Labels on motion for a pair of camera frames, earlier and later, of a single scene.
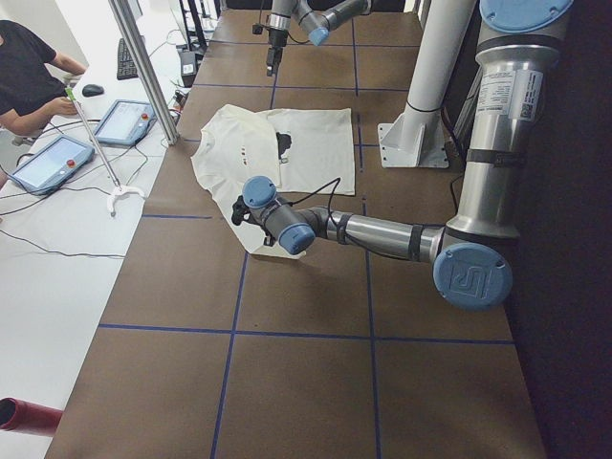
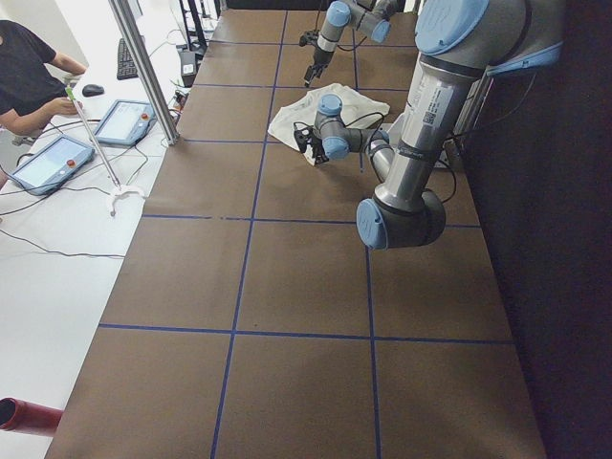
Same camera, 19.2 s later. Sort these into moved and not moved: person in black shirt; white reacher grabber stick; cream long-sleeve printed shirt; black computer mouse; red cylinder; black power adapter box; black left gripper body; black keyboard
Moved: cream long-sleeve printed shirt; black left gripper body
Not moved: black keyboard; black computer mouse; person in black shirt; red cylinder; black power adapter box; white reacher grabber stick
